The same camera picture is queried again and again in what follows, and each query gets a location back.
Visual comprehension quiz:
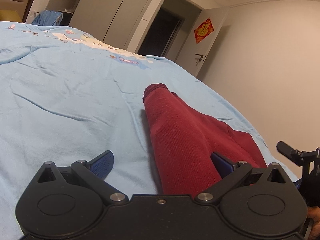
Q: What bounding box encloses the dark red knit garment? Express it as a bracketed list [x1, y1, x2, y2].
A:
[143, 83, 266, 197]

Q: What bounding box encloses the blue clothes pile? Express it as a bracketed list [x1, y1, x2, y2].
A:
[31, 10, 63, 26]

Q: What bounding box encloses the right hand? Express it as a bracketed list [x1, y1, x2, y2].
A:
[308, 206, 320, 240]

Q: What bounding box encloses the light blue bed quilt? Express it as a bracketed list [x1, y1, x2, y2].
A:
[0, 21, 299, 239]

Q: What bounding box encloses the white room door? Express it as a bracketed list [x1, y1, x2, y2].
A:
[176, 7, 229, 76]

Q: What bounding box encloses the red door decoration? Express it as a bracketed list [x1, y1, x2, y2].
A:
[194, 18, 214, 44]

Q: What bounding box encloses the grey wardrobe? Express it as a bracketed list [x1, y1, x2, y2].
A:
[47, 0, 152, 49]

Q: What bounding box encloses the yellow green pillow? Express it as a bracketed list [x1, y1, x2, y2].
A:
[0, 10, 22, 23]

